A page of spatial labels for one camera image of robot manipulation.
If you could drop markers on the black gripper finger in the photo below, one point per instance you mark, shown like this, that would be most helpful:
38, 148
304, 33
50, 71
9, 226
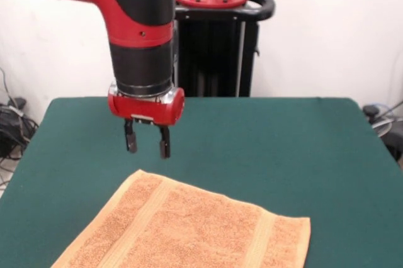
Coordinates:
130, 137
164, 143

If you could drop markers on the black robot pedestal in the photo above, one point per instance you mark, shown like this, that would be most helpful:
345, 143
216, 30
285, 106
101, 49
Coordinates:
214, 54

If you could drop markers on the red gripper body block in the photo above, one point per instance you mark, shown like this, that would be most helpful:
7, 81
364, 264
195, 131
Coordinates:
145, 109

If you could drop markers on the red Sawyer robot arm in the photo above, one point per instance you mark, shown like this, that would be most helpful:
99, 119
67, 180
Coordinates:
141, 29

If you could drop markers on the tan terry towel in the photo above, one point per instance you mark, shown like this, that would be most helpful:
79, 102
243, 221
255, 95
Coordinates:
189, 227

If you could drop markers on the dark green table cloth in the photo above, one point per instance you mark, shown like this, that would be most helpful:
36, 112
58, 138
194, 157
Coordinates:
283, 139

